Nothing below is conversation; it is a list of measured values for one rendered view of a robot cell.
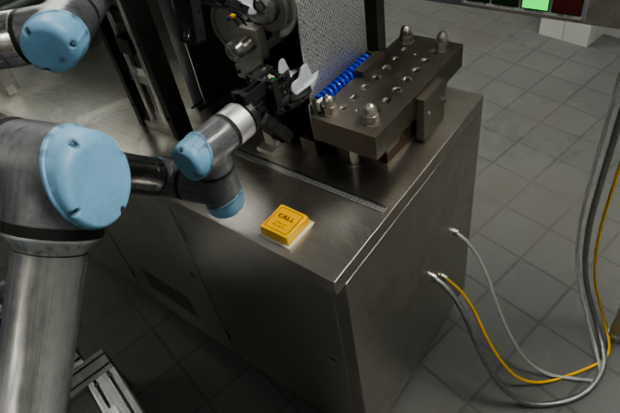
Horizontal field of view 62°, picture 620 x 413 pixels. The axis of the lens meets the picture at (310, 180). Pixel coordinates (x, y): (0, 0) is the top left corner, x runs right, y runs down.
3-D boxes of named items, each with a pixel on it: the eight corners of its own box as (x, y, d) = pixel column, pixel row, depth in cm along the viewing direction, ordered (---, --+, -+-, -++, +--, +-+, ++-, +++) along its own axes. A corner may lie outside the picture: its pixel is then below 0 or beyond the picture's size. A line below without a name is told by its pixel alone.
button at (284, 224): (261, 233, 104) (259, 225, 103) (283, 211, 108) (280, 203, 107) (289, 246, 101) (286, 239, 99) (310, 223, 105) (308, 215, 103)
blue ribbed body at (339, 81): (313, 108, 116) (311, 95, 113) (363, 62, 127) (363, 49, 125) (326, 112, 114) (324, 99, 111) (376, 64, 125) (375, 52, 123)
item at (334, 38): (310, 103, 115) (297, 25, 103) (365, 53, 128) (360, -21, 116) (311, 103, 115) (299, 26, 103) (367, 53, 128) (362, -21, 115)
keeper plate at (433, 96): (416, 138, 118) (416, 98, 111) (435, 115, 124) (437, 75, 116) (425, 142, 117) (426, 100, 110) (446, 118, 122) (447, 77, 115)
